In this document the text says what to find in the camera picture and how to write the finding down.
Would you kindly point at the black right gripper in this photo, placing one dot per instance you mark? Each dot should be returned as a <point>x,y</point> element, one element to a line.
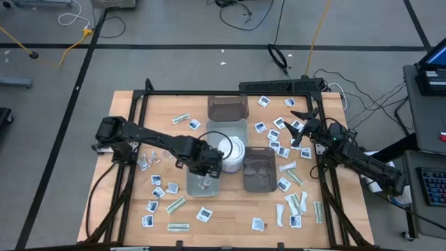
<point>313,130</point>

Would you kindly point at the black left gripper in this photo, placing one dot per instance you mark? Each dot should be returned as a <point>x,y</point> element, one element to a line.
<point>203,160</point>

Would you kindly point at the small grey-white sachet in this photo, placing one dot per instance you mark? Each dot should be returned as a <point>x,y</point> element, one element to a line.
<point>157,161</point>
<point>205,182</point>
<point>153,157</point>
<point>142,164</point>

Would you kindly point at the blue-print antiseptic wipe packet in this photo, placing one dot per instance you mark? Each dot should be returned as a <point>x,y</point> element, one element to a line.
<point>298,125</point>
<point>263,101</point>
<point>284,184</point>
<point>158,192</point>
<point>152,206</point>
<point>204,214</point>
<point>273,135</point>
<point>260,127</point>
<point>172,188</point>
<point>279,122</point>
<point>297,148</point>
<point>283,152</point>
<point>147,220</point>
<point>290,102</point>
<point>156,180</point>
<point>306,153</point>
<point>295,221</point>
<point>258,224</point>
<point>274,145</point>
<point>194,124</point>

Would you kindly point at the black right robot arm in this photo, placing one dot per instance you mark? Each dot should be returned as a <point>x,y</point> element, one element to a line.
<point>366,164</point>

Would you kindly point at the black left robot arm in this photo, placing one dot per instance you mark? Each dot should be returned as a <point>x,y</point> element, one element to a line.
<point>153,137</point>

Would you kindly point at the light grey plastic bin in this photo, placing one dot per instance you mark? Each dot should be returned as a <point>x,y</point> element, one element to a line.
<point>195,188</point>
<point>226,127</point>

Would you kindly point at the Lysol disinfecting wipes canister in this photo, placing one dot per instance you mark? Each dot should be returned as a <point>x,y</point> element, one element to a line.
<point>232,153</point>

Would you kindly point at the white bandage wrapper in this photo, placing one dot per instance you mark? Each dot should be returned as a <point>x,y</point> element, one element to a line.
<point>287,166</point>
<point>280,215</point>
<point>289,201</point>
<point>304,201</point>

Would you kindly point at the dark translucent plastic bin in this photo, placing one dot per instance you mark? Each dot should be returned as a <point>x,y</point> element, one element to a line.
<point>260,171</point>
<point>228,108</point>

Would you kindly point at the black desk leg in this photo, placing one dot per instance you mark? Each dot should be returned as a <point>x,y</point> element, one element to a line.
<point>393,150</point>

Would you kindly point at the grey cart top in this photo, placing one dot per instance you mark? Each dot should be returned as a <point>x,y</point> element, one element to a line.
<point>425,122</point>

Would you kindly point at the wipes tub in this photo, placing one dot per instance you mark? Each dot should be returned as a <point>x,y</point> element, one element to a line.
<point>404,200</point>

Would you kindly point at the black laptop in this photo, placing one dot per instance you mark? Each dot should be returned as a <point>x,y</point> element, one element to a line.
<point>433,75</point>

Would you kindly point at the small red object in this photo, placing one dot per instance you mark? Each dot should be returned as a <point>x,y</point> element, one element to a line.
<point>443,136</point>

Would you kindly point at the black keyboard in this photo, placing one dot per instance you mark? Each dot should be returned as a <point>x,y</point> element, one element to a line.
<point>433,186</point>

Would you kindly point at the grey desk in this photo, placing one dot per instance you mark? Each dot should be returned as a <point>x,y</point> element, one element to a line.
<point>428,219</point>

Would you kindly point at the black floor puck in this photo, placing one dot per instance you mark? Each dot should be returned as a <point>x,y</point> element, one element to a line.
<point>33,54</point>

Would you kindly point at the grey metal bar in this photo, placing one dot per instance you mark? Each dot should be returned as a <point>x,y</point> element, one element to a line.
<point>15,82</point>

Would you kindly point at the grey equipment rail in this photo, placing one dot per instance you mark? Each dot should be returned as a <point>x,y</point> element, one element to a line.
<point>42,2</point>

